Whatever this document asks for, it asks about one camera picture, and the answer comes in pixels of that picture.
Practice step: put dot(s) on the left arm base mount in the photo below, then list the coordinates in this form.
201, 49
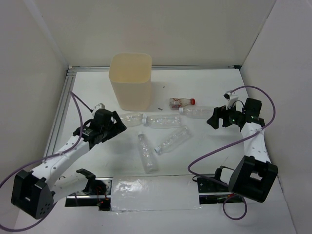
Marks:
96, 194

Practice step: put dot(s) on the clear bottle diagonal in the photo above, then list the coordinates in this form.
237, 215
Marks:
173, 140

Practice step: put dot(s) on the clear bottle white cap centre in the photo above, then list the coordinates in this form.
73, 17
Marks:
162, 121

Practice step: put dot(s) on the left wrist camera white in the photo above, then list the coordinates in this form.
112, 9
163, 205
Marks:
97, 107

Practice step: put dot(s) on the clear bottle white cap right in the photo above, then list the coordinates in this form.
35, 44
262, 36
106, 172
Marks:
200, 112

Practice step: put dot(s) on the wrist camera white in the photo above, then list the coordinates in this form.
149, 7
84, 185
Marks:
231, 98
97, 107

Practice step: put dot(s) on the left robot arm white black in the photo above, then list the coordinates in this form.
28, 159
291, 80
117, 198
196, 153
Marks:
36, 191

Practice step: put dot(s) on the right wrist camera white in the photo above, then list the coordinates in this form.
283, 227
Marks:
231, 98

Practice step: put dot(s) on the beige plastic bin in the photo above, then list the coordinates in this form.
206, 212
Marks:
130, 77

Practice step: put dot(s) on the aluminium frame rail back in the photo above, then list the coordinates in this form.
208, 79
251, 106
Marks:
177, 67

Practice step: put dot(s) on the aluminium frame rail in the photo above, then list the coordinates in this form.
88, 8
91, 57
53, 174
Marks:
177, 67
60, 113

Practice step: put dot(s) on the clear bottle white cap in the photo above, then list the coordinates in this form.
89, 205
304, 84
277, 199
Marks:
200, 112
162, 121

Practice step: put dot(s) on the aluminium frame rail left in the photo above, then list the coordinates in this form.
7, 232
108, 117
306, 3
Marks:
60, 113

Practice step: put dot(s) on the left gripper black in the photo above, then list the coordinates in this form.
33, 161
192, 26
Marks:
117, 127

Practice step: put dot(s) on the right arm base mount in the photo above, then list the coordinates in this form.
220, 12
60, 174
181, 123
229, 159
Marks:
211, 192

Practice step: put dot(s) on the small bottle red cap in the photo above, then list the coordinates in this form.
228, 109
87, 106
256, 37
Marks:
176, 103

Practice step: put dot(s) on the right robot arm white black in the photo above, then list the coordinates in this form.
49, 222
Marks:
254, 175

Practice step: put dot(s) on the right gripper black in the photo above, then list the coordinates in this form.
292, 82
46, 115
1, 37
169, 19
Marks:
220, 112

